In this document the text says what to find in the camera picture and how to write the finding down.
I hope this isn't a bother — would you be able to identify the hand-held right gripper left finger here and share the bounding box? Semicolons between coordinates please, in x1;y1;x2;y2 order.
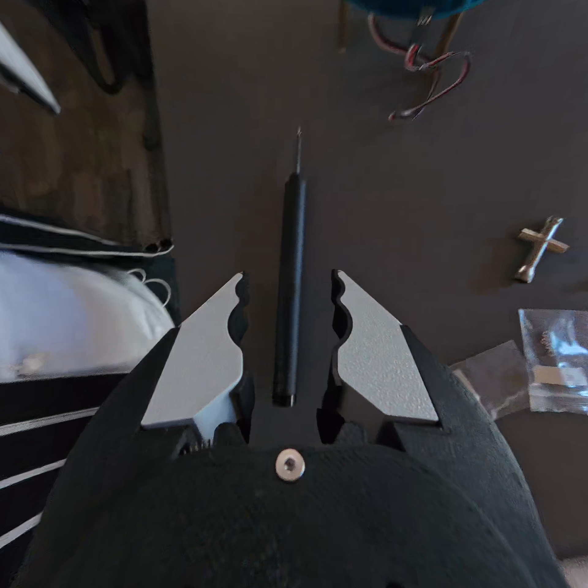
140;271;255;444

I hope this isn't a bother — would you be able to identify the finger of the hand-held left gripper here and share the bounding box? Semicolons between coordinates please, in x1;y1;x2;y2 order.
0;21;62;115

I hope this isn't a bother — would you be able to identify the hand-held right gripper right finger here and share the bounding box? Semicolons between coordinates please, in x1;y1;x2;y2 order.
316;269;440;443

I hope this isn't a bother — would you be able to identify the black electric screwdriver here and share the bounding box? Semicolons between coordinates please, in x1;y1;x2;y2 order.
271;125;308;408

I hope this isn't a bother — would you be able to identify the clear flat labelled bag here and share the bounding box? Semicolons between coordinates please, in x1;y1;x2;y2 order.
449;340;531;420

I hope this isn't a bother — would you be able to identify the white smooth fabric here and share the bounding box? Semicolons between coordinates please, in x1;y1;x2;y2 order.
0;251;176;383

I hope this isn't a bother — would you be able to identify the black white striped cloth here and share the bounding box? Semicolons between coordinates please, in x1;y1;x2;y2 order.
0;212;178;550

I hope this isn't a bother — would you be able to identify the clear bag of small nuts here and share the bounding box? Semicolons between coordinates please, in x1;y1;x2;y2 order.
518;308;588;414

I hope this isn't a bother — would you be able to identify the silver cross socket wrench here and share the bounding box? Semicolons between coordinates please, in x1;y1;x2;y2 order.
514;216;571;284

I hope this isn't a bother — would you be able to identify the blue round device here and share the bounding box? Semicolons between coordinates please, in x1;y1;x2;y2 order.
345;0;484;20

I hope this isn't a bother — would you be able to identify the red white black servo cable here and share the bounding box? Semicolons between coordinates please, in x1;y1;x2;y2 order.
367;13;472;123

